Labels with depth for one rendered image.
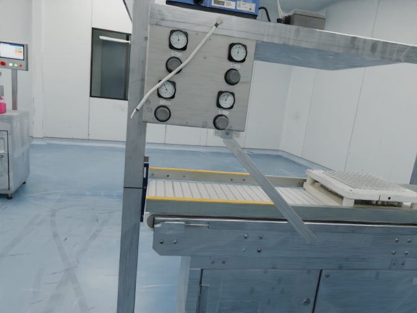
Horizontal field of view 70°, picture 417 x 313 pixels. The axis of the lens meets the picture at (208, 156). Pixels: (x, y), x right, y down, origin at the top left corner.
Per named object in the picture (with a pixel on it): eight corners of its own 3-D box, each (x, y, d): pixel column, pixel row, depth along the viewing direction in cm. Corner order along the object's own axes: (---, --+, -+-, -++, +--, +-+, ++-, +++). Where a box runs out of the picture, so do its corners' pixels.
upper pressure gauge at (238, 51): (228, 60, 60) (231, 41, 59) (226, 61, 61) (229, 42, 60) (246, 63, 61) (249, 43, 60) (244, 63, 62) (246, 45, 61)
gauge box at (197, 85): (142, 122, 61) (148, 18, 57) (144, 118, 71) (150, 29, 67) (245, 131, 65) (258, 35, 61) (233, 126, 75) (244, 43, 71)
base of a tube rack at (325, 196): (344, 217, 80) (345, 208, 80) (302, 188, 104) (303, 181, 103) (422, 220, 84) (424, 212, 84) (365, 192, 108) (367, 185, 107)
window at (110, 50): (89, 97, 525) (91, 27, 502) (89, 97, 526) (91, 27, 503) (167, 104, 568) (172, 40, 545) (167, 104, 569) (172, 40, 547)
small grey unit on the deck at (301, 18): (279, 33, 71) (283, 5, 69) (269, 38, 77) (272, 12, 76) (326, 40, 73) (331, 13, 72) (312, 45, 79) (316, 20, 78)
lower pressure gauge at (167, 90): (156, 97, 59) (157, 78, 58) (156, 97, 60) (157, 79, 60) (175, 100, 60) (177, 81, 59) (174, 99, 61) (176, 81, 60)
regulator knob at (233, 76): (226, 84, 60) (228, 61, 59) (223, 84, 62) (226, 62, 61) (242, 86, 60) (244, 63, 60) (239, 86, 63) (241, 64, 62)
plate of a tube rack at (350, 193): (347, 199, 79) (349, 192, 79) (304, 174, 103) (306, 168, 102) (427, 204, 83) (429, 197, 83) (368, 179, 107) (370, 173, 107)
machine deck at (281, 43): (148, 23, 57) (149, 1, 57) (152, 49, 94) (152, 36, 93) (423, 64, 68) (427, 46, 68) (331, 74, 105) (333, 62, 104)
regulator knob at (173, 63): (165, 72, 58) (167, 48, 57) (164, 72, 60) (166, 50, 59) (182, 74, 58) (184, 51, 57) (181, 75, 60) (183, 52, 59)
